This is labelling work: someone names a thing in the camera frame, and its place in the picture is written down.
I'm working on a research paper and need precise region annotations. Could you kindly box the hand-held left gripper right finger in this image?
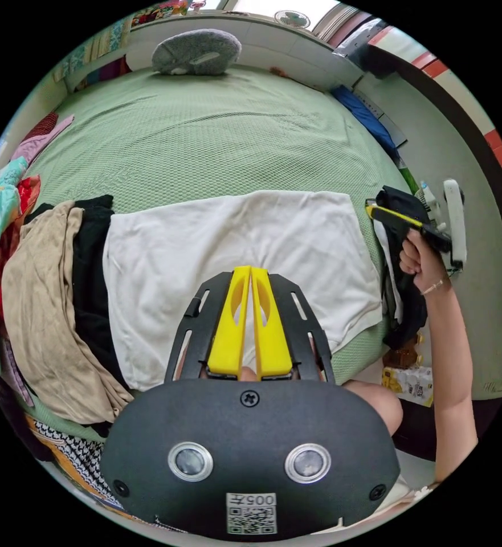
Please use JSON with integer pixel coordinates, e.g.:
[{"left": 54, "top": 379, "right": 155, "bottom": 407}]
[{"left": 251, "top": 268, "right": 294, "bottom": 380}]

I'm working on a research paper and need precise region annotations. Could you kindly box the blue cloth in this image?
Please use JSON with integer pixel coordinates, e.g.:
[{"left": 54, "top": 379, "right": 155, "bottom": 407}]
[{"left": 330, "top": 84, "right": 402, "bottom": 156}]

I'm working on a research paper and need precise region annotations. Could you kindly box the black and white garment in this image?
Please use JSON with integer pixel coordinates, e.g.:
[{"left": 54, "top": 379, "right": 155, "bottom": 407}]
[{"left": 372, "top": 185, "right": 432, "bottom": 350}]

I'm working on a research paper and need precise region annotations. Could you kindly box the window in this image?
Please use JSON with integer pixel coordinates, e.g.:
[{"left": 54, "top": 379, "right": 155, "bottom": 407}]
[{"left": 216, "top": 0, "right": 344, "bottom": 21}]

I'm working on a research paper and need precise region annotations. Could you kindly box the person's right hand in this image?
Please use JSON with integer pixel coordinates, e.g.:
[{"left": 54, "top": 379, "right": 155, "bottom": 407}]
[{"left": 398, "top": 228, "right": 449, "bottom": 296}]

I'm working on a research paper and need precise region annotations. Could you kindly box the white fan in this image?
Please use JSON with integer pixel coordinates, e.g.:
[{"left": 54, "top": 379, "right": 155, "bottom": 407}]
[{"left": 274, "top": 10, "right": 312, "bottom": 30}]

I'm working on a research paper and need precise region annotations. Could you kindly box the pile of clothes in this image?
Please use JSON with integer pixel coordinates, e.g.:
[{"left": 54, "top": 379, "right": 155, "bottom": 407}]
[{"left": 0, "top": 110, "right": 137, "bottom": 438}]

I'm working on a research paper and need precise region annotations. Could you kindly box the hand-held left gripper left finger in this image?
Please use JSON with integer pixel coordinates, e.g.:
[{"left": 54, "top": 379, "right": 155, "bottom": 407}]
[{"left": 206, "top": 265, "right": 252, "bottom": 379}]

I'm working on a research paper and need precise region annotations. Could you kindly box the grey pillow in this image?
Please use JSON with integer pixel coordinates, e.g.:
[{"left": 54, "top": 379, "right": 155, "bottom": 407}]
[{"left": 151, "top": 28, "right": 243, "bottom": 77}]

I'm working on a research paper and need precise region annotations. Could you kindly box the person's right forearm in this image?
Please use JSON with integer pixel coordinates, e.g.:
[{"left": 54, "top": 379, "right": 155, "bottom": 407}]
[{"left": 419, "top": 276, "right": 479, "bottom": 484}]

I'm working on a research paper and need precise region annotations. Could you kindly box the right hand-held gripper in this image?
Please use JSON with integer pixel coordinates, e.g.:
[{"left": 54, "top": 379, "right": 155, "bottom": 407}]
[{"left": 365, "top": 203, "right": 455, "bottom": 254}]

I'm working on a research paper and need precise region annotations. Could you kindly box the yellow and white carton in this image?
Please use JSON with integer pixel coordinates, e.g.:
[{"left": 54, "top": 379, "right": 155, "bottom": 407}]
[{"left": 380, "top": 365, "right": 434, "bottom": 407}]

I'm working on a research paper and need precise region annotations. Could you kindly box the black white checked cloth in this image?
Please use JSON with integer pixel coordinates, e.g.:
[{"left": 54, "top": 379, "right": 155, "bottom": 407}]
[{"left": 23, "top": 413, "right": 125, "bottom": 512}]

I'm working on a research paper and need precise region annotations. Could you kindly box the bed with green woven mat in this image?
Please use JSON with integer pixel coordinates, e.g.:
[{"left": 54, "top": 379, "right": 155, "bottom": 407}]
[{"left": 18, "top": 64, "right": 418, "bottom": 443}]

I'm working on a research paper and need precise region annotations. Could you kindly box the white short sleeve shirt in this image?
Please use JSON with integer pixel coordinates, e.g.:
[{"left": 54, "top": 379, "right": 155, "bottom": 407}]
[{"left": 102, "top": 190, "right": 385, "bottom": 392}]

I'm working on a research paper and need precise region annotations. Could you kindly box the person's body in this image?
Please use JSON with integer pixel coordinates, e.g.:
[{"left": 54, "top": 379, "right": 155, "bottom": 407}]
[{"left": 340, "top": 379, "right": 442, "bottom": 520}]

